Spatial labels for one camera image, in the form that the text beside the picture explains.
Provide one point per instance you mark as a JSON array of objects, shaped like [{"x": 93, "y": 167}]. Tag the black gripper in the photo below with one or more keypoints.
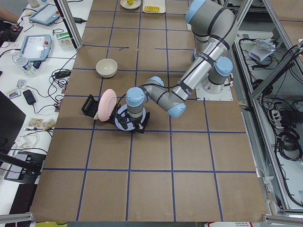
[{"x": 133, "y": 119}]

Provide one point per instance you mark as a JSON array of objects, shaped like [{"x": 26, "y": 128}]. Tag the blue plate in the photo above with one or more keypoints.
[{"x": 143, "y": 121}]

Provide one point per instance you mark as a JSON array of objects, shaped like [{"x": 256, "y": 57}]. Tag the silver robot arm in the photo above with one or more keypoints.
[{"x": 215, "y": 29}]

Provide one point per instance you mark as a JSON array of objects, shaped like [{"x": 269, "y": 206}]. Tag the pink plate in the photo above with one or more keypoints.
[{"x": 106, "y": 105}]

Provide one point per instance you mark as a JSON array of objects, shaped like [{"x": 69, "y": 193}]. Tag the cream plate in rack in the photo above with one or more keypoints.
[{"x": 96, "y": 116}]

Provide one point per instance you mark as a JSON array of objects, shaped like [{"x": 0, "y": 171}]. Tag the white round plate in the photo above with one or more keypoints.
[{"x": 135, "y": 5}]

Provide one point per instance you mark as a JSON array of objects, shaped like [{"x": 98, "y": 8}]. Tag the black dish rack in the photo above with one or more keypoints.
[{"x": 90, "y": 108}]

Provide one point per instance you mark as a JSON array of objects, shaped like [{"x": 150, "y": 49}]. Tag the cream bowl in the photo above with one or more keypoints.
[{"x": 106, "y": 68}]

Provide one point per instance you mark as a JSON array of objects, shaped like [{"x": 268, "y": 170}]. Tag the green white box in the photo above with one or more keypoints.
[{"x": 64, "y": 39}]

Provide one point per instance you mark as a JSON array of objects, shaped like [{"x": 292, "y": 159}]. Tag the black power adapter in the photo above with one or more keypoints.
[{"x": 29, "y": 97}]

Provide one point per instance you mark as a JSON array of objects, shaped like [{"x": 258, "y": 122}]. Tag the plastic water bottle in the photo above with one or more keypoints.
[{"x": 24, "y": 64}]

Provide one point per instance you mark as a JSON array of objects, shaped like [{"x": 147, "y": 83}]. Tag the yellow pear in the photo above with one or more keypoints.
[{"x": 130, "y": 2}]

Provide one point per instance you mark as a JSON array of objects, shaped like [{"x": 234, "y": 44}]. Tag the white rectangular tray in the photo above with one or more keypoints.
[{"x": 158, "y": 3}]

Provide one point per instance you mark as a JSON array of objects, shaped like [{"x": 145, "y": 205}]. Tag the lower teach pendant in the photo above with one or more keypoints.
[{"x": 36, "y": 47}]

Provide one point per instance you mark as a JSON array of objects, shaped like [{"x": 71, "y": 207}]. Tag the teach pendant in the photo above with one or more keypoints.
[
  {"x": 36, "y": 47},
  {"x": 45, "y": 15}
]

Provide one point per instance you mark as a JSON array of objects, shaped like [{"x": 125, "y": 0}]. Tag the black monitor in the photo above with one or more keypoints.
[{"x": 11, "y": 122}]

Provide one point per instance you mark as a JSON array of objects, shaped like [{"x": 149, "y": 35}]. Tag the upper teach pendant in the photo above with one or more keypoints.
[{"x": 45, "y": 15}]

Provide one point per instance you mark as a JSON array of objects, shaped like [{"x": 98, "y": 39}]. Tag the crumpled paper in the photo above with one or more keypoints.
[{"x": 262, "y": 49}]

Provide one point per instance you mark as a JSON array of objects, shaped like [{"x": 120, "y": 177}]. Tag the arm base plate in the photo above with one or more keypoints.
[{"x": 211, "y": 92}]

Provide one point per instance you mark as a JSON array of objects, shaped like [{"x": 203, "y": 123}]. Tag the aluminium frame post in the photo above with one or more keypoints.
[{"x": 69, "y": 22}]

